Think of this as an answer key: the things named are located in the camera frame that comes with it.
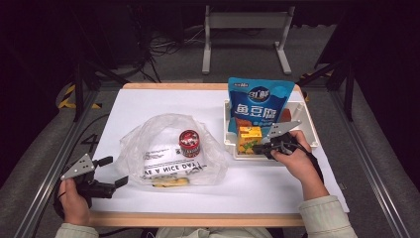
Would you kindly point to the person's torso clothing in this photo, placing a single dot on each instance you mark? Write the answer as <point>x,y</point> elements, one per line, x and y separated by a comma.
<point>211,233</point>

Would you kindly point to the red-lidded candy jar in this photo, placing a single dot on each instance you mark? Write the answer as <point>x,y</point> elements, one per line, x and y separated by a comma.
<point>189,143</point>

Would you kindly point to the grey metal stand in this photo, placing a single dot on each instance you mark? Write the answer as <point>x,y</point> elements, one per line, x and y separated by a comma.
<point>246,20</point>

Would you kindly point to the white plastic tray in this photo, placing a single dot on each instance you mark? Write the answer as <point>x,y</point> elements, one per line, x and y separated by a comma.
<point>310,132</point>

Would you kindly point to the clear plastic shopping bag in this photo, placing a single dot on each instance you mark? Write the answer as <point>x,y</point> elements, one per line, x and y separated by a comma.
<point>158,132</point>

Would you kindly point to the aluminium floor rail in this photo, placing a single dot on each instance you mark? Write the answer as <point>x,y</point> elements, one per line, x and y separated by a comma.
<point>49,168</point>
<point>373,172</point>

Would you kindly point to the blue snack bag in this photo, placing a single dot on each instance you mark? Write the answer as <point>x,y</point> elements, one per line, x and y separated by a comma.
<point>261,102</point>

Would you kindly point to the yellow drink carton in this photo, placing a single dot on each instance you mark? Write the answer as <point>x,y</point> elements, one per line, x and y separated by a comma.
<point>249,140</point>

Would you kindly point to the black tripod stand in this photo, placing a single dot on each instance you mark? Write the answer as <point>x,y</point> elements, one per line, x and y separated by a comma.
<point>346,82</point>
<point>79,86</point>

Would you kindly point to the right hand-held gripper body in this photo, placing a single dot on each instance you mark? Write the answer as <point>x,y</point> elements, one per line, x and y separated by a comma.
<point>282,135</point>

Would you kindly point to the person's left hand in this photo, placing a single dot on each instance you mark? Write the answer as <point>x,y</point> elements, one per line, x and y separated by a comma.
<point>74,208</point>

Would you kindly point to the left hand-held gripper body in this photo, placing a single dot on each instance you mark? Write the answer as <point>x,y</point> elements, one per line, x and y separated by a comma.
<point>81,168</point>

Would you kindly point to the person's right hand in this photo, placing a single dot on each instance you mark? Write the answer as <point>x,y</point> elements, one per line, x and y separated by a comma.
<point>297,162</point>

